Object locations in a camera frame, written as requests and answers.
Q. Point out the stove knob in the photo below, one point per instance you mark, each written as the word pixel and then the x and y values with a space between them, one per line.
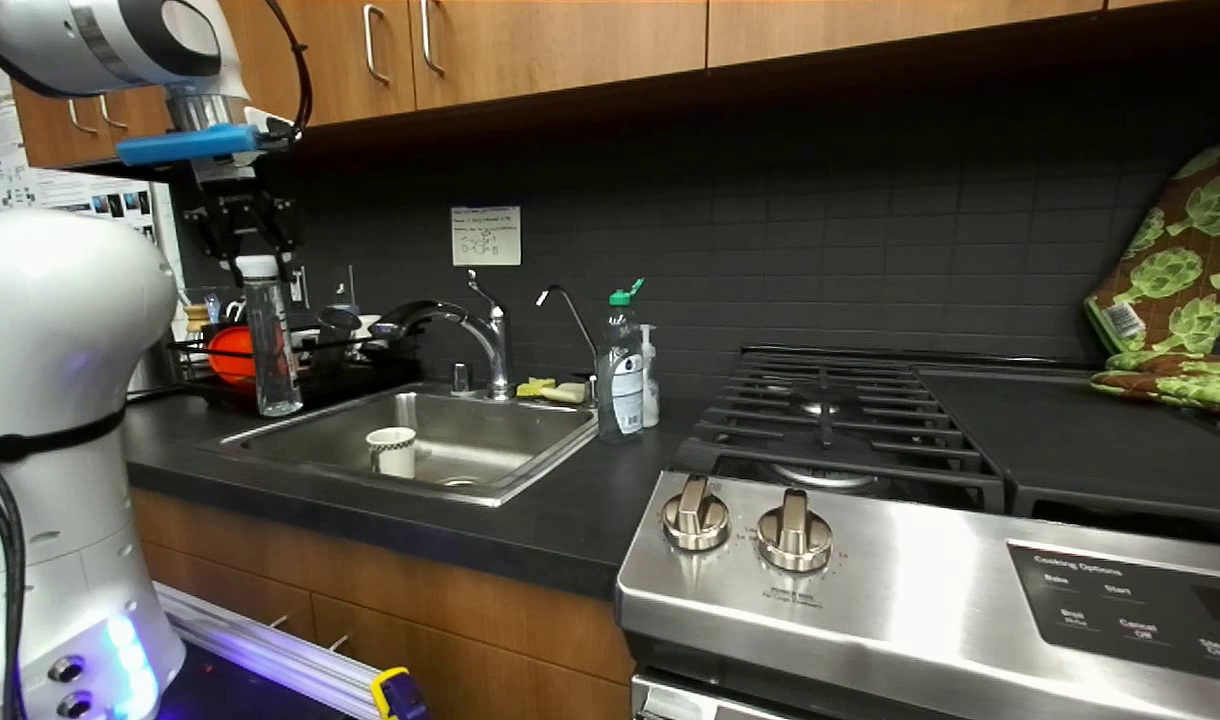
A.
pixel 696 519
pixel 794 538

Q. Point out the green patterned oven mitt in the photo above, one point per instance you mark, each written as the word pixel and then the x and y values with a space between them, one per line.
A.
pixel 1159 311

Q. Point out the white pump soap bottle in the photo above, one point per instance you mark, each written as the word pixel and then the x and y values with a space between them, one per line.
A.
pixel 651 379

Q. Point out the right stove knob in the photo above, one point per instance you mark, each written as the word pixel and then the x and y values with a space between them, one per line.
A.
pixel 794 538

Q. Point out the dish soap bottle green cap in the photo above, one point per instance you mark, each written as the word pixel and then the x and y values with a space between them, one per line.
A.
pixel 623 379

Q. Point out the left stove knob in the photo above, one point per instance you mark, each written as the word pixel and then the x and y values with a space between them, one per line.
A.
pixel 696 519

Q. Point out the white cup in sink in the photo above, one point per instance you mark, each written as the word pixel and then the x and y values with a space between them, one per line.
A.
pixel 395 449

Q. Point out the white wall outlet plate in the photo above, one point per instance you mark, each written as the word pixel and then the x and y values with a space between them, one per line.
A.
pixel 487 238

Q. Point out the wooden upper cabinets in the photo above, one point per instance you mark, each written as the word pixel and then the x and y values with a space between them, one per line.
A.
pixel 375 56

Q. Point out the black dish drying rack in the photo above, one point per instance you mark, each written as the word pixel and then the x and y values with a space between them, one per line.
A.
pixel 329 371

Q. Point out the stainless steel sink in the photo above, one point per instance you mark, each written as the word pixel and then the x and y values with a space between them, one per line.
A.
pixel 425 445

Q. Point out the orange plate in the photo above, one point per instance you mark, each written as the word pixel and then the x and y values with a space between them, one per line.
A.
pixel 229 354

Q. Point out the stainless steel gas stove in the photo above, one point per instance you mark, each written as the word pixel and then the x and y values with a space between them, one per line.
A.
pixel 1006 545

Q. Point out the yellow sponge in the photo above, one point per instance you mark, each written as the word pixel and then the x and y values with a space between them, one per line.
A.
pixel 554 388

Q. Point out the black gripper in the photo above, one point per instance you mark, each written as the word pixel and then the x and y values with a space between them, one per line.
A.
pixel 235 214

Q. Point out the chrome kitchen faucet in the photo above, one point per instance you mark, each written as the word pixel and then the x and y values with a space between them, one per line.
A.
pixel 491 329

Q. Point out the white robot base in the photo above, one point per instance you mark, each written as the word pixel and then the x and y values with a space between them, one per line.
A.
pixel 83 629

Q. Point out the clear water bottle white cap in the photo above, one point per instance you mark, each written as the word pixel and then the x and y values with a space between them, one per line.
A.
pixel 265 316

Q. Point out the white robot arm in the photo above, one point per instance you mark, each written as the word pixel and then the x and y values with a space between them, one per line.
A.
pixel 186 48

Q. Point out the small side sprayer faucet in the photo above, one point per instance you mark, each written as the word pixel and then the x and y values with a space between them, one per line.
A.
pixel 557 292

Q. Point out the wooden lower cabinet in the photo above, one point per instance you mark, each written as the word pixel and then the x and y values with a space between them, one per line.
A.
pixel 476 645

